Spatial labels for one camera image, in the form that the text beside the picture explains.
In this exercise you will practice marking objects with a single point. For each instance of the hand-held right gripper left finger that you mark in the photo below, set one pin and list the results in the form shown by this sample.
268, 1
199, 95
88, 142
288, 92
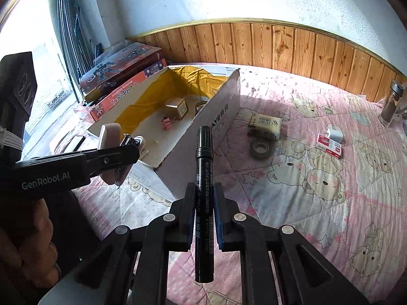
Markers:
190, 216

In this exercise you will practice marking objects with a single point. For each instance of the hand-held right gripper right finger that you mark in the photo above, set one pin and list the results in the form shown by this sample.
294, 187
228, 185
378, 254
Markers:
217, 216

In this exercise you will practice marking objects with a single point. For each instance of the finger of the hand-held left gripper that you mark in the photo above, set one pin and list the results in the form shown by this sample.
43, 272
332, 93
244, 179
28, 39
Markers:
111, 160

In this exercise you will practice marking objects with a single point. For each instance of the black marker pen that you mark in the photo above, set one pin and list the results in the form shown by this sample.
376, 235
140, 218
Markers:
203, 152

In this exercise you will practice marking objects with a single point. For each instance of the small red clip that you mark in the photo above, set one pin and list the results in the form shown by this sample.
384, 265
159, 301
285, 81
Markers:
165, 123

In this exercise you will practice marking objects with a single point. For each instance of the clear tape roll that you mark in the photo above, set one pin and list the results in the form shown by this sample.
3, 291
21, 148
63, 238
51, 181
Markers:
256, 151

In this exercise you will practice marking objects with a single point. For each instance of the gold tin blue lid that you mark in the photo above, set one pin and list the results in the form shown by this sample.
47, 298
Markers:
178, 109

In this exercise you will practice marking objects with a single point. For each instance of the beige tissue pack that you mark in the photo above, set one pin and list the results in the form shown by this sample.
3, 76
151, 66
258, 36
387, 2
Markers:
264, 125

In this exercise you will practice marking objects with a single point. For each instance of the white cardboard box yellow tape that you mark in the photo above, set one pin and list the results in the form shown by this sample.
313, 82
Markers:
225, 101

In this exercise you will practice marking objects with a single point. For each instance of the red staples box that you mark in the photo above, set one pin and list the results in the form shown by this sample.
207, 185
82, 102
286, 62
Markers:
324, 143

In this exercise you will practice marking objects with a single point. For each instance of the white charger plug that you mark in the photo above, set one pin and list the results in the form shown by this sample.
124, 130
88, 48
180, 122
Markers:
335, 133

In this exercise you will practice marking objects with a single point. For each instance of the person's left hand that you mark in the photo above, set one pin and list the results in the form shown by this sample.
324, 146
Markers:
25, 244

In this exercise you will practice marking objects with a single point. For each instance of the red game box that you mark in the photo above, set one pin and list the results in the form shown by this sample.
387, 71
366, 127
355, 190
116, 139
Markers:
127, 92

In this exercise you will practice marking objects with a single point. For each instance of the pink printed blanket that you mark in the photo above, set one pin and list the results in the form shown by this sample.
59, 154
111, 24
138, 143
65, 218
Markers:
302, 222

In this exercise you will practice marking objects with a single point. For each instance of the black window bars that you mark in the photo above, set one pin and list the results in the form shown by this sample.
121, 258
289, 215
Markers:
68, 38

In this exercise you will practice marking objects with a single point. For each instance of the glass jar metal lid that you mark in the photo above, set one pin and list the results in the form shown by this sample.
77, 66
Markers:
391, 108

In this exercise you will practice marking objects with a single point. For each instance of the clear plastic bag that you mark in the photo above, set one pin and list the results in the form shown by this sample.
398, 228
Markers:
402, 109

